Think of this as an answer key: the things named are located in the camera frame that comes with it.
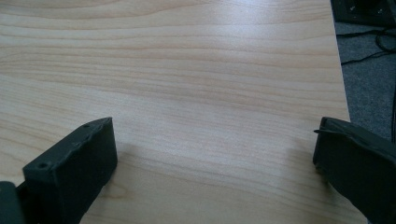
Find black floor cable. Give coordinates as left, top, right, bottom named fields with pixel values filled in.
left=335, top=27, right=396, bottom=66

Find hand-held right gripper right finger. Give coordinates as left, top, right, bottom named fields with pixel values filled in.
left=312, top=117, right=396, bottom=224

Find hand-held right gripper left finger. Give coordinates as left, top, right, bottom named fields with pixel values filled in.
left=21, top=117, right=119, bottom=224

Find black stand base plate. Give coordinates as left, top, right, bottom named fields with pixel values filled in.
left=330, top=0, right=396, bottom=28

